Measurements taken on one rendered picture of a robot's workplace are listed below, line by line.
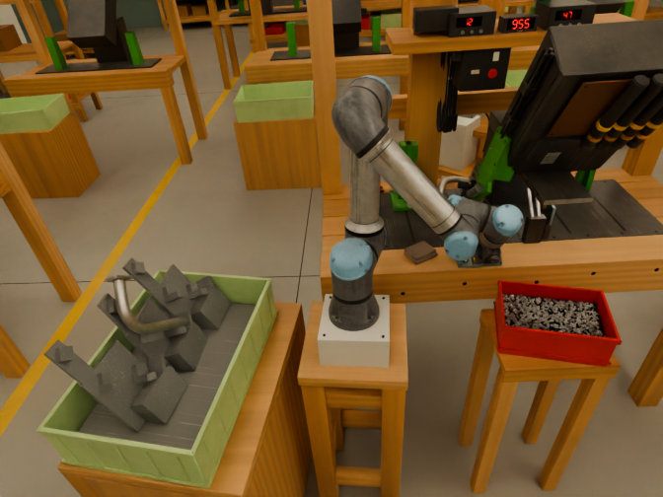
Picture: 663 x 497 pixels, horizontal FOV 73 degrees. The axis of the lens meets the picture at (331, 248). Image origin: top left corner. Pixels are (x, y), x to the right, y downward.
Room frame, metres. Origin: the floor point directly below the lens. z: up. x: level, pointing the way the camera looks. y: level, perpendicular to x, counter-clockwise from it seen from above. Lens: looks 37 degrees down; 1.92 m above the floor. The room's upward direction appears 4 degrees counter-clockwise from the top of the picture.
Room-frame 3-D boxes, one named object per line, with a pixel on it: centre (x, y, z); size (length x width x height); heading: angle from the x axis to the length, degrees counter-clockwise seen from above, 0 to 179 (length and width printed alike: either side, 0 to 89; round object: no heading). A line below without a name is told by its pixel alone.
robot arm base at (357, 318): (0.96, -0.05, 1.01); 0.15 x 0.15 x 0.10
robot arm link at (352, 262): (0.97, -0.05, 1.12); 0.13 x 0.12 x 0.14; 159
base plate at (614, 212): (1.52, -0.71, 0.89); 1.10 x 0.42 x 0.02; 88
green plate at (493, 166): (1.46, -0.64, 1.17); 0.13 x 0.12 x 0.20; 88
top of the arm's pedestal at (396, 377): (0.95, -0.05, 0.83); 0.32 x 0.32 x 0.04; 82
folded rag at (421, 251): (1.28, -0.32, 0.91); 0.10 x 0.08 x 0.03; 116
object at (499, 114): (1.65, -0.83, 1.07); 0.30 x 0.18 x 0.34; 88
